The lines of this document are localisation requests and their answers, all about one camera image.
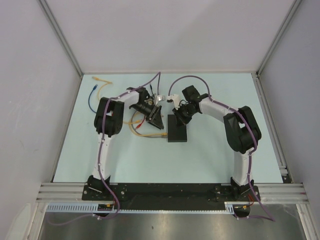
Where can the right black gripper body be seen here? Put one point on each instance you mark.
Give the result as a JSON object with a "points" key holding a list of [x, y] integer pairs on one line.
{"points": [[184, 110]]}

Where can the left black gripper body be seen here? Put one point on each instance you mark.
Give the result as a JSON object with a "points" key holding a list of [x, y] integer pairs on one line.
{"points": [[148, 111]]}

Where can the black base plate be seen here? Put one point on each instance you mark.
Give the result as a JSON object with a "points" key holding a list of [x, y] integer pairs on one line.
{"points": [[179, 196]]}

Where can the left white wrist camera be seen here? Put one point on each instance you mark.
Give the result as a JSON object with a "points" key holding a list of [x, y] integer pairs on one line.
{"points": [[159, 98]]}

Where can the black network switch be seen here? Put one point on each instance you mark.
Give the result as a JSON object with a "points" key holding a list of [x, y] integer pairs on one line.
{"points": [[175, 133]]}

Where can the right aluminium corner post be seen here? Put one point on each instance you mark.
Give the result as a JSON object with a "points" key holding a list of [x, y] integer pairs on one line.
{"points": [[279, 34]]}

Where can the aluminium corner post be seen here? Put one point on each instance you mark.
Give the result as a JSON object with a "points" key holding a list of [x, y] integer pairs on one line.
{"points": [[279, 34], [48, 13]]}

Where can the right aluminium side rail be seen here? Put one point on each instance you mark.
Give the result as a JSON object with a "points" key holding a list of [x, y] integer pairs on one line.
{"points": [[281, 159]]}

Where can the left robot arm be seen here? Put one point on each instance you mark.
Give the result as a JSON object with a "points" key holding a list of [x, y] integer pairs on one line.
{"points": [[108, 123]]}

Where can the white slotted cable duct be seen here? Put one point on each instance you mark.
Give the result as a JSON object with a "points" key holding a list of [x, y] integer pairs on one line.
{"points": [[97, 208]]}

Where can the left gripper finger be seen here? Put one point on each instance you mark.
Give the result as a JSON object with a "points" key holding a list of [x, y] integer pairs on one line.
{"points": [[158, 111], [156, 122]]}

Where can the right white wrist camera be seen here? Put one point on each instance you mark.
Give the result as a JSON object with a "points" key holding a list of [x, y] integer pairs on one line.
{"points": [[175, 99]]}

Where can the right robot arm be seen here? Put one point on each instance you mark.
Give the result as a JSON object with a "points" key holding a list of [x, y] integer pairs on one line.
{"points": [[241, 129]]}

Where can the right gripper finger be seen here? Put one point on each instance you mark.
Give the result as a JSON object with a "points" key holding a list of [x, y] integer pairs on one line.
{"points": [[179, 121], [186, 119]]}

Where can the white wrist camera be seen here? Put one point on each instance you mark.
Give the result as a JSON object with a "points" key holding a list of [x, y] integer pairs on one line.
{"points": [[175, 99], [159, 98]]}

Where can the left aluminium corner post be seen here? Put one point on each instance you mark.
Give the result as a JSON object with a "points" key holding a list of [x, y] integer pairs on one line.
{"points": [[48, 13]]}

